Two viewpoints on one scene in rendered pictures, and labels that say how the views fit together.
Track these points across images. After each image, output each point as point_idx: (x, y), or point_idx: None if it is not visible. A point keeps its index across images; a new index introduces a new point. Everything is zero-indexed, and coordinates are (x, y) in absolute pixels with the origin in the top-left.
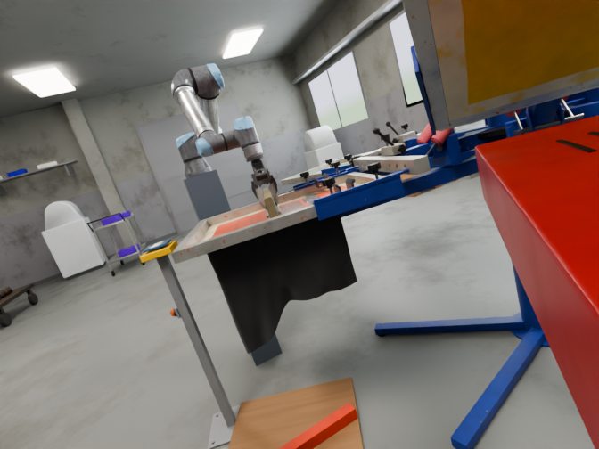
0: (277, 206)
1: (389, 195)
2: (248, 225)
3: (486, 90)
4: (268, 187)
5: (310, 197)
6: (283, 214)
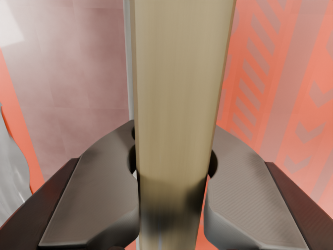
0: (132, 88)
1: None
2: (316, 56)
3: None
4: (126, 211)
5: (3, 206)
6: (125, 54)
